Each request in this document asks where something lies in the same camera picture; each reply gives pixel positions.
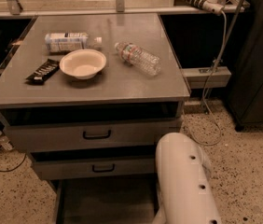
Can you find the grey middle drawer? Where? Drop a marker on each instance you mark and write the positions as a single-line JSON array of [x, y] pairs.
[[56, 170]]

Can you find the grey drawer cabinet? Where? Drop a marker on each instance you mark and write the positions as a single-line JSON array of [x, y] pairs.
[[120, 92]]

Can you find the grey top drawer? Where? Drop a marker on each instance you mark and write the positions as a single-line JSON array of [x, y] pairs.
[[62, 137]]

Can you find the black snack bar wrapper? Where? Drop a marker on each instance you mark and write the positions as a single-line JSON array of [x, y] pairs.
[[44, 72]]

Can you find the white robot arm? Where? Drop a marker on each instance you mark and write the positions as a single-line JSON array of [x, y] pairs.
[[185, 196]]

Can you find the white paper bowl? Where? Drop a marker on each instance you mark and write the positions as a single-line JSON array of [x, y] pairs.
[[83, 63]]

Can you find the white power strip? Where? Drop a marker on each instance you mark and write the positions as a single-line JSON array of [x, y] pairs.
[[211, 6]]

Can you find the grey back shelf frame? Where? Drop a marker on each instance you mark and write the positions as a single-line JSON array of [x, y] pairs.
[[75, 3]]

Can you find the white labelled bottle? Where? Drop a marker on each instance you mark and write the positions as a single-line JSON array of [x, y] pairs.
[[67, 42]]

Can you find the clear plastic water bottle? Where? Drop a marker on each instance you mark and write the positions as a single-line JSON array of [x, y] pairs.
[[139, 58]]

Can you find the dark cabinet at right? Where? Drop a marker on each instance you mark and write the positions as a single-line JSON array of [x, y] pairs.
[[245, 89]]

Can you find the grey bottom drawer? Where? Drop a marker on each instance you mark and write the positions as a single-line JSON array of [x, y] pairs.
[[123, 199]]

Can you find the grey drawer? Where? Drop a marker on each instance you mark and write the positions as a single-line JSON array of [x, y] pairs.
[[56, 170], [62, 137], [123, 199]]

